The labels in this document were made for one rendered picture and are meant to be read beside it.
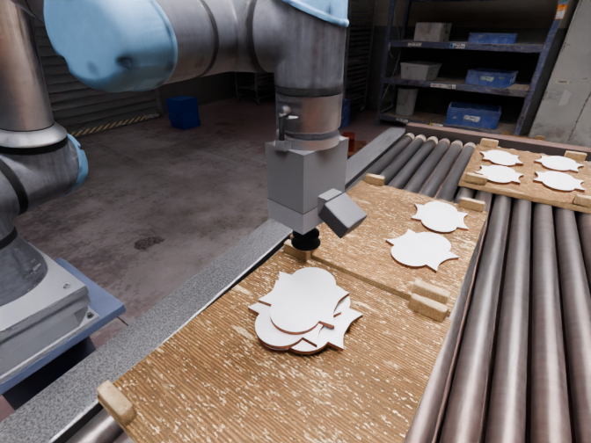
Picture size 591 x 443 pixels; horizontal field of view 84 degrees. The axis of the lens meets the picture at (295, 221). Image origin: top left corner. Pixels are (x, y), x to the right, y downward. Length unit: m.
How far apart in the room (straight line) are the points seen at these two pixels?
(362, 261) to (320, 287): 0.16
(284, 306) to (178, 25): 0.39
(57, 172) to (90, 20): 0.48
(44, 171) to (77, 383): 0.36
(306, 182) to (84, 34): 0.23
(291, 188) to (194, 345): 0.29
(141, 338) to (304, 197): 0.38
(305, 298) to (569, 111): 4.65
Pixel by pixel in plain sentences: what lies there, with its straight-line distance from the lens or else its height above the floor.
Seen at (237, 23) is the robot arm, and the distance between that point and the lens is 0.38.
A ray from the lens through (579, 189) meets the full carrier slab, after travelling 1.24.
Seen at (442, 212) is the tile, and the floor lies 0.94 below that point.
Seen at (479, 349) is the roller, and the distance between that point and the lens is 0.62.
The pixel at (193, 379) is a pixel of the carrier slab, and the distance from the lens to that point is 0.52.
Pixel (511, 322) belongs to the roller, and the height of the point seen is 0.92.
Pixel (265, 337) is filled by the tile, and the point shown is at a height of 0.97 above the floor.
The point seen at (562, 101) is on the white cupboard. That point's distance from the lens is 4.99.
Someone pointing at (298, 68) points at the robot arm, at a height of 1.32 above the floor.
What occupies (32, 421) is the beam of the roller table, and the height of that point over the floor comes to 0.92.
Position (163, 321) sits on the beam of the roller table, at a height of 0.91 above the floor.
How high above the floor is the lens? 1.36
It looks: 32 degrees down
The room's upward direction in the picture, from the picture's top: straight up
